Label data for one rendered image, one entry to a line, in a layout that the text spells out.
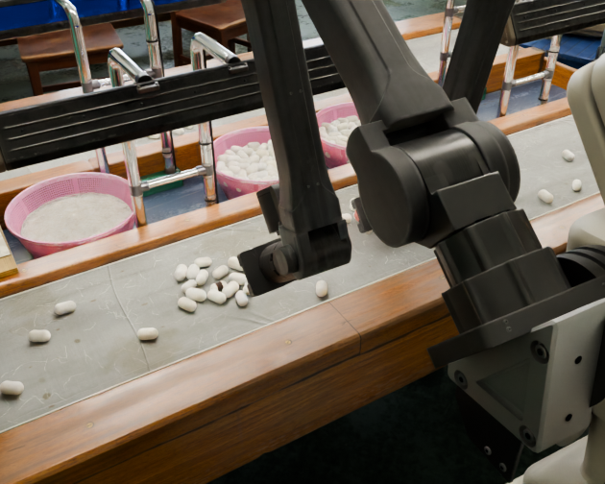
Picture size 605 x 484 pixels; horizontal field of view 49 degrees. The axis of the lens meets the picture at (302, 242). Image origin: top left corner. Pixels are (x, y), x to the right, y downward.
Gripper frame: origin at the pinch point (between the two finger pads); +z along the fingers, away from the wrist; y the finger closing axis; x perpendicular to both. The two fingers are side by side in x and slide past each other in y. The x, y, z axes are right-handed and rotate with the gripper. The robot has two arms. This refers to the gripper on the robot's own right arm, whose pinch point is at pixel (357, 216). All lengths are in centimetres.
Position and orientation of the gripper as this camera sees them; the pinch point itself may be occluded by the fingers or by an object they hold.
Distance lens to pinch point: 135.4
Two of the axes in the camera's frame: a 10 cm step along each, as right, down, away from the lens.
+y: -8.5, 3.1, -4.3
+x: 3.5, 9.4, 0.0
